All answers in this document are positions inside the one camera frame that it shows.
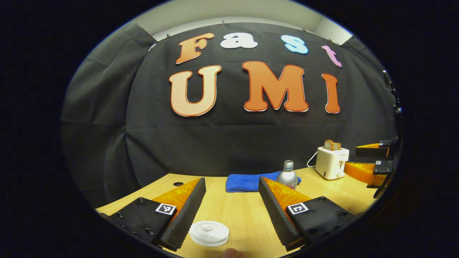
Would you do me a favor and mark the white teacup lid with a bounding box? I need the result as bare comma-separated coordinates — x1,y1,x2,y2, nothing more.
190,220,229,240

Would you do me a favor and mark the blue towel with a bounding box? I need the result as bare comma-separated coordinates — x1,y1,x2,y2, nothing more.
226,171,302,193

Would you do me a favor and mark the silver water bottle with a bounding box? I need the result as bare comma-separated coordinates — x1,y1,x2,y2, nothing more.
276,160,298,190

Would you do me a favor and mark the white toaster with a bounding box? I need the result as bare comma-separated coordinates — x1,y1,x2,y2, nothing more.
315,146,350,180

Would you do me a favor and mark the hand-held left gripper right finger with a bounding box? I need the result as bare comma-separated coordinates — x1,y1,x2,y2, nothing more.
258,176,355,252

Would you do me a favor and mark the black backdrop cloth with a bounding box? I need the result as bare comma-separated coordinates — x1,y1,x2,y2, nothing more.
60,21,400,208

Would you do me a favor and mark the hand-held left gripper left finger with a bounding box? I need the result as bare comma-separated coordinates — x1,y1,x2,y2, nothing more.
100,177,207,252

